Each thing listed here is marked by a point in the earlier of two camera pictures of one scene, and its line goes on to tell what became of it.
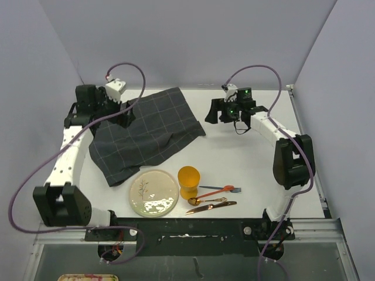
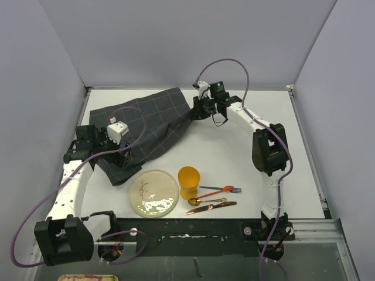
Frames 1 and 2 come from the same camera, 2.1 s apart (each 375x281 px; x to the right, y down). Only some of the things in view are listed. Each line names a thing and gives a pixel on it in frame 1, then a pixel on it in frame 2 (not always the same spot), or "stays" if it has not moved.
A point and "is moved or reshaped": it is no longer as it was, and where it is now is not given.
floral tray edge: x=88 y=277 stays
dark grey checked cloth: x=162 y=121 is moved or reshaped
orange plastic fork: x=230 y=187 stays
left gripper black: x=125 y=119 → x=118 y=159
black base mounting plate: x=167 y=237 stays
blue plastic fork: x=236 y=189 stays
